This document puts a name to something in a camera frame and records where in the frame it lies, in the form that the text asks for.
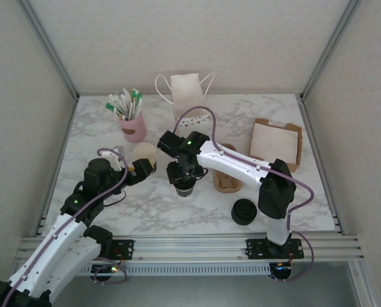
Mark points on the black paper coffee cup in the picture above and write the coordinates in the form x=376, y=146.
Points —
x=185, y=192

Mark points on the white paper bag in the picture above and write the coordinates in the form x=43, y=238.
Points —
x=187, y=92

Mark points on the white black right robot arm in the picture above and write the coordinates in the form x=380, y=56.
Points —
x=238, y=166

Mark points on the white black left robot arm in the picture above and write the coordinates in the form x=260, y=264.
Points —
x=49, y=256

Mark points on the brown cardboard cup carrier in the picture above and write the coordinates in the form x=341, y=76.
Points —
x=227, y=185

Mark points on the pink cylindrical holder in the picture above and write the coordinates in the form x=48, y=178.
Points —
x=134, y=129

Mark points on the stack of white napkins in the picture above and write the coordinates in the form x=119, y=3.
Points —
x=275, y=142

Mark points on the small circuit board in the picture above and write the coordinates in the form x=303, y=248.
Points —
x=281, y=270
x=105, y=269

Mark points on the brown cardboard tray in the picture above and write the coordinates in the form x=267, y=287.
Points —
x=299, y=150

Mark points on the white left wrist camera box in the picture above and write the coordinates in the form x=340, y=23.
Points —
x=111, y=156

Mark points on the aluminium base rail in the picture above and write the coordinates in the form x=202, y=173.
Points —
x=190, y=247

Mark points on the aluminium frame post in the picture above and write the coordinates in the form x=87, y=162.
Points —
x=49, y=48
x=332, y=48

